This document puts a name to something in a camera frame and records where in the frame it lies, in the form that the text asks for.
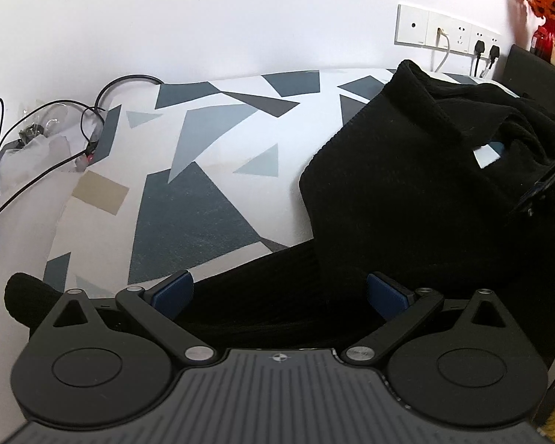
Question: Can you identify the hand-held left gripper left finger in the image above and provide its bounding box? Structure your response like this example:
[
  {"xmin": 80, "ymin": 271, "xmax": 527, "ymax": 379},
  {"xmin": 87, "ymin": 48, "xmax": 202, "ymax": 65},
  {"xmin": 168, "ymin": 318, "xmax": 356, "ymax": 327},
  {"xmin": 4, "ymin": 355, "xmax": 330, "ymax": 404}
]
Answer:
[{"xmin": 30, "ymin": 269, "xmax": 216, "ymax": 366}]

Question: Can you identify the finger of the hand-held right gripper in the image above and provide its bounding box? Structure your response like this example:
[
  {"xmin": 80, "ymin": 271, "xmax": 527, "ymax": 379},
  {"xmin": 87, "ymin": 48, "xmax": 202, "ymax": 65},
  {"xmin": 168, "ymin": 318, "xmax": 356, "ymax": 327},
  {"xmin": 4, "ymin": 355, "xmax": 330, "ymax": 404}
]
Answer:
[{"xmin": 506, "ymin": 141, "xmax": 555, "ymax": 218}]

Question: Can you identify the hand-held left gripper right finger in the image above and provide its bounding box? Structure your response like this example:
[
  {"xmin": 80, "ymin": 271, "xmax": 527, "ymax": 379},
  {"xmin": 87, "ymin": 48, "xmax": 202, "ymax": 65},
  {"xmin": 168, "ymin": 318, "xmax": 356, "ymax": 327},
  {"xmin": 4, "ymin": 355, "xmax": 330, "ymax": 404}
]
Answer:
[{"xmin": 344, "ymin": 272, "xmax": 528, "ymax": 366}]

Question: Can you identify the black knit sweater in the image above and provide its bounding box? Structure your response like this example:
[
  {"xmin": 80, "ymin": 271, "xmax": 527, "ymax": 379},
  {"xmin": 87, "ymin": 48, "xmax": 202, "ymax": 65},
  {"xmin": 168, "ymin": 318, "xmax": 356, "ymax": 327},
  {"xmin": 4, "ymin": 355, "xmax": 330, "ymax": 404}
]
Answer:
[{"xmin": 4, "ymin": 59, "xmax": 555, "ymax": 371}]

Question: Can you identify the geometric patterned bed sheet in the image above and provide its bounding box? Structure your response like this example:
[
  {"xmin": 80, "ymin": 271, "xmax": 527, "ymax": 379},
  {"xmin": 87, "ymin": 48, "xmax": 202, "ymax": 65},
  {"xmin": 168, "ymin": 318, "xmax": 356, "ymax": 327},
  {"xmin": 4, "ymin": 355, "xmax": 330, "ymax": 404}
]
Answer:
[{"xmin": 44, "ymin": 68, "xmax": 521, "ymax": 297}]

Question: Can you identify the red vase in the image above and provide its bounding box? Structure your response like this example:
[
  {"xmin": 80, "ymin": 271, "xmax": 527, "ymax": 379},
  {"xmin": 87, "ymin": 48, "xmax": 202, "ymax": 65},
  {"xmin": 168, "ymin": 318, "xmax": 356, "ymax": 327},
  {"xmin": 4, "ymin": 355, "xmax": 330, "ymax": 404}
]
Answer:
[{"xmin": 529, "ymin": 21, "xmax": 555, "ymax": 63}]

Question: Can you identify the charger with red light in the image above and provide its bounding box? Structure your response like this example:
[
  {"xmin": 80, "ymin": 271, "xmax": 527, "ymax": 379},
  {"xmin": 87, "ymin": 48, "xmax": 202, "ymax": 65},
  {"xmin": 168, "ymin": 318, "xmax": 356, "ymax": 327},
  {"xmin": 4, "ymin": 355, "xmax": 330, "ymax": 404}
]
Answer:
[{"xmin": 74, "ymin": 145, "xmax": 101, "ymax": 173}]

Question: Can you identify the clear plastic bag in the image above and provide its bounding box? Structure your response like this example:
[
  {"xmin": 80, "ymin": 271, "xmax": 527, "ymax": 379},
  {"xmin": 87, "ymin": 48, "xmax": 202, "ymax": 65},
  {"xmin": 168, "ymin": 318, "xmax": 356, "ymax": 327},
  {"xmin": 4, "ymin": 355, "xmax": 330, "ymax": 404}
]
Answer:
[{"xmin": 0, "ymin": 101, "xmax": 105, "ymax": 173}]

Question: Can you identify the white wall socket plate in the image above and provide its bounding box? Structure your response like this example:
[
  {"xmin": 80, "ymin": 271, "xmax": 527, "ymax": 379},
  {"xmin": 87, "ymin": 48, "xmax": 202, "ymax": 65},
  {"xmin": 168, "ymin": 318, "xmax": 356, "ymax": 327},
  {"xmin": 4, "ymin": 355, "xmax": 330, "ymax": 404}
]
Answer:
[
  {"xmin": 471, "ymin": 25, "xmax": 503, "ymax": 59},
  {"xmin": 426, "ymin": 10, "xmax": 473, "ymax": 54}
]

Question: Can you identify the white charger cable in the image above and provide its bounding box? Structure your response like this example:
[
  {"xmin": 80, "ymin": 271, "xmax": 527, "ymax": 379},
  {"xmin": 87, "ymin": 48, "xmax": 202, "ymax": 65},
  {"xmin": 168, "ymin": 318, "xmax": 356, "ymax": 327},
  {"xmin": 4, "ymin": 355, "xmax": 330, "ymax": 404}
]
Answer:
[{"xmin": 434, "ymin": 28, "xmax": 452, "ymax": 74}]

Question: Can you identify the white wall plate with hole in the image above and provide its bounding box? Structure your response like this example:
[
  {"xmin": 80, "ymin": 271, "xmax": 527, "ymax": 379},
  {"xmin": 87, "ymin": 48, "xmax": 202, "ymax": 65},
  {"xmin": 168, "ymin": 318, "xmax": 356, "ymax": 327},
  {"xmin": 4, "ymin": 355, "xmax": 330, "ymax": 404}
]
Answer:
[{"xmin": 396, "ymin": 4, "xmax": 429, "ymax": 48}]

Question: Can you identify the black looped cable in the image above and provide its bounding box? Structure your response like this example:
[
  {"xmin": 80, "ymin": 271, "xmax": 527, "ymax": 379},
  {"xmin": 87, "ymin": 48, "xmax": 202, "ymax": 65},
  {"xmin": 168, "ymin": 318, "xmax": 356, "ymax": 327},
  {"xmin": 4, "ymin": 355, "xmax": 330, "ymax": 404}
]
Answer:
[{"xmin": 94, "ymin": 74, "xmax": 164, "ymax": 149}]

